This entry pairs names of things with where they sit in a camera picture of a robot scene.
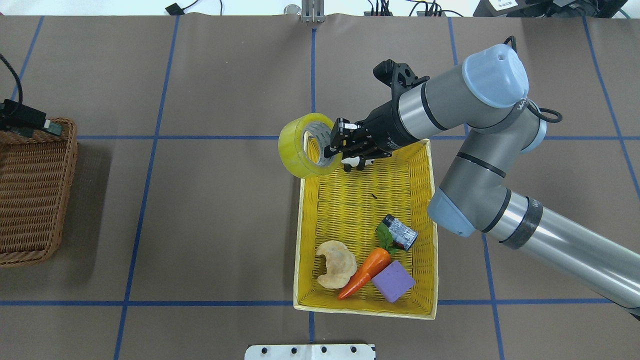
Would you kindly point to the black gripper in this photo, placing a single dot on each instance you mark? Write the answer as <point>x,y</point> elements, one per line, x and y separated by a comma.
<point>382,125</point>

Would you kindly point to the yellow tape roll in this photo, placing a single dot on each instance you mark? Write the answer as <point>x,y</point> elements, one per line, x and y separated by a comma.
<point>301,143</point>

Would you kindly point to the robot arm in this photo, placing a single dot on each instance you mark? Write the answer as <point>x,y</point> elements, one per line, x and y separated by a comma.
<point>488,92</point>

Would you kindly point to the brown wicker basket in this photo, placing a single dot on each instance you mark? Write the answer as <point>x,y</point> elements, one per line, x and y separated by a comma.
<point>36,176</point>

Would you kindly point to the panda figurine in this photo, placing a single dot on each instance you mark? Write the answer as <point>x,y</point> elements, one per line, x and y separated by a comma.
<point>357,163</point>

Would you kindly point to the small printed can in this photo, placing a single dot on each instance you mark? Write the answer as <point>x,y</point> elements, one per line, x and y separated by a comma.
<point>402,236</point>

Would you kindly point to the toy croissant bread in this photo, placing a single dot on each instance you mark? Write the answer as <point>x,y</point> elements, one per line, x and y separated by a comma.
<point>340,264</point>

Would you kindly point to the orange toy carrot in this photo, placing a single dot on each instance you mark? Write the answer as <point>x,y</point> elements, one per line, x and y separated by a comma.
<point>378,259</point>

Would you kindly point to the purple foam cube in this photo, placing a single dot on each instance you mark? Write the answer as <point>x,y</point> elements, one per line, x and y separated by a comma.
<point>393,281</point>

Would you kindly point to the small black device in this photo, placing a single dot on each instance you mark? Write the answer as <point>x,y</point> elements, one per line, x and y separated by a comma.
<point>174,10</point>

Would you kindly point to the aluminium frame post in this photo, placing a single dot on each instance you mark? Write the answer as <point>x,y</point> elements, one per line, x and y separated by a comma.
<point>313,11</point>

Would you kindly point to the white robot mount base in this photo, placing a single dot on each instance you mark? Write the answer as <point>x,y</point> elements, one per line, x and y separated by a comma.
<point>340,351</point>

